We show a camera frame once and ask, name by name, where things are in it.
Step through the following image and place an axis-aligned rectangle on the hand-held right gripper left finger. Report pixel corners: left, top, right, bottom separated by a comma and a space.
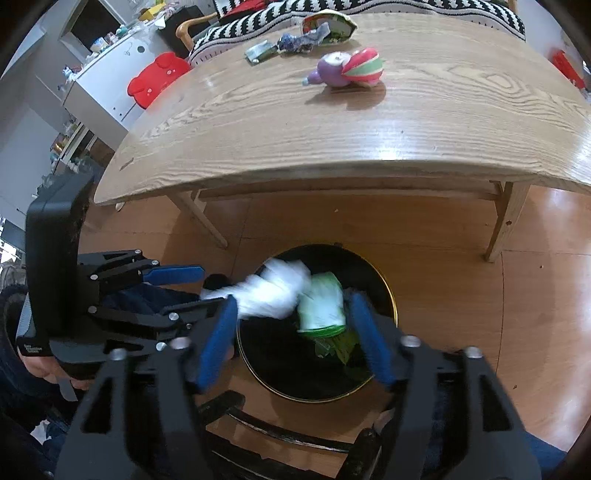
54, 295, 239, 480

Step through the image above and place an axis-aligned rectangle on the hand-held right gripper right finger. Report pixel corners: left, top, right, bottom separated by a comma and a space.
346, 292, 542, 480

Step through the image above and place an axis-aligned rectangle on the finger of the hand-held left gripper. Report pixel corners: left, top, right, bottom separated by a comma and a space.
87, 297, 230, 352
78, 248, 205, 297

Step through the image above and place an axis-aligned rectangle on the green wrapper with barcode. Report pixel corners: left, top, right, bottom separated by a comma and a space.
314, 332, 362, 366

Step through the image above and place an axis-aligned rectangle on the green snack wrapper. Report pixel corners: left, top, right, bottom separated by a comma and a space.
295, 272, 347, 336

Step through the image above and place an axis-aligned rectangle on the black trash bin gold rim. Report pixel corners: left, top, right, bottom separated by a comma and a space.
235, 244, 396, 403

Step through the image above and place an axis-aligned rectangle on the white paper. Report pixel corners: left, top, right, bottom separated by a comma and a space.
200, 258, 314, 320

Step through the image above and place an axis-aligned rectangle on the person's left hand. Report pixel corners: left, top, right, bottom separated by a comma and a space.
23, 356, 94, 398

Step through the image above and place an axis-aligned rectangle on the black chair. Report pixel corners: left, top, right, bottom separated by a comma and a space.
198, 390, 394, 480

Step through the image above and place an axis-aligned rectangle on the wooden table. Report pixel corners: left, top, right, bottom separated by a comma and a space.
92, 11, 591, 264

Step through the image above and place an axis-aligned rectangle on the white cabinet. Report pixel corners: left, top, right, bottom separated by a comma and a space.
62, 31, 156, 136

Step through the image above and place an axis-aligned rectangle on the red pig-shaped stool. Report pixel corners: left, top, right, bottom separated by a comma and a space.
127, 51, 192, 110

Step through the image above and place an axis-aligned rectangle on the small green white packet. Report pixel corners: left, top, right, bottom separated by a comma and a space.
244, 40, 279, 64

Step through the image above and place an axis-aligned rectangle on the black cabinet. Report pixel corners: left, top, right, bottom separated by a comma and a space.
154, 5, 205, 52

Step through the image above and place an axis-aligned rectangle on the blue crumpled wrapper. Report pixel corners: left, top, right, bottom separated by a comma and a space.
276, 22, 331, 54

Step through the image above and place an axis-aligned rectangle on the yellow box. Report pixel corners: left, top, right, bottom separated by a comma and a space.
138, 1, 168, 22

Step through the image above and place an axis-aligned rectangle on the black white striped sofa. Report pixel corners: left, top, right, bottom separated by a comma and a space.
188, 0, 527, 66

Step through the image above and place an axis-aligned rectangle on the purple pink plush toy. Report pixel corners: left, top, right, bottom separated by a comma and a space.
302, 47, 385, 89

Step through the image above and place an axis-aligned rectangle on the red cushion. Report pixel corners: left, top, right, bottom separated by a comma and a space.
225, 0, 269, 19

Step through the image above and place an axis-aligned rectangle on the red bag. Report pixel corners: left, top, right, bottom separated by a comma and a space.
551, 49, 588, 89

